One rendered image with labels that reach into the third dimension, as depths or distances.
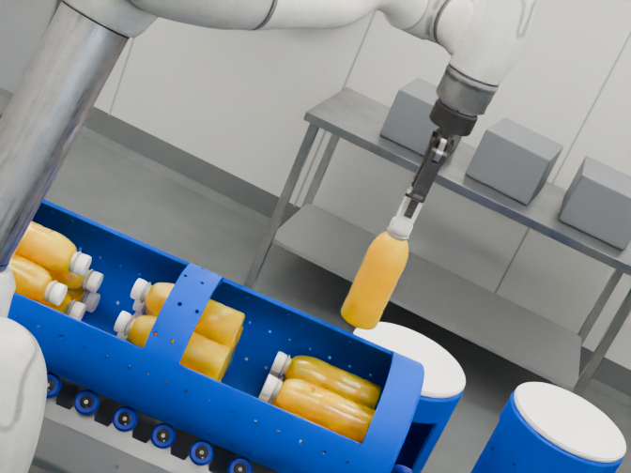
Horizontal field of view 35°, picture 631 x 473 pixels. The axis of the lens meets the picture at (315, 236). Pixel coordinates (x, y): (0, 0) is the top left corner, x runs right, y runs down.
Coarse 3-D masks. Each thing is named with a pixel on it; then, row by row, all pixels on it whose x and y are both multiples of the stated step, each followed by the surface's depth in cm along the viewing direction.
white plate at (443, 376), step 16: (368, 336) 226; (384, 336) 229; (400, 336) 233; (416, 336) 236; (400, 352) 225; (416, 352) 228; (432, 352) 232; (432, 368) 224; (448, 368) 227; (432, 384) 218; (448, 384) 220; (464, 384) 224
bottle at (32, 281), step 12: (12, 264) 175; (24, 264) 175; (36, 264) 177; (24, 276) 174; (36, 276) 175; (48, 276) 176; (24, 288) 174; (36, 288) 174; (48, 288) 176; (36, 300) 176; (48, 300) 177
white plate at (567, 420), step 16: (528, 384) 236; (544, 384) 239; (528, 400) 228; (544, 400) 232; (560, 400) 235; (576, 400) 238; (528, 416) 222; (544, 416) 224; (560, 416) 227; (576, 416) 231; (592, 416) 234; (544, 432) 218; (560, 432) 221; (576, 432) 223; (592, 432) 226; (608, 432) 230; (576, 448) 217; (592, 448) 220; (608, 448) 223; (624, 448) 226
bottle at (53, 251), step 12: (36, 228) 179; (48, 228) 181; (24, 240) 177; (36, 240) 178; (48, 240) 178; (60, 240) 179; (24, 252) 178; (36, 252) 178; (48, 252) 177; (60, 252) 178; (72, 252) 179; (48, 264) 178; (60, 264) 178; (72, 264) 179
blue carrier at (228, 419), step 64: (128, 256) 192; (64, 320) 169; (192, 320) 170; (256, 320) 193; (320, 320) 185; (128, 384) 171; (192, 384) 169; (256, 384) 196; (384, 384) 194; (256, 448) 172; (320, 448) 169; (384, 448) 168
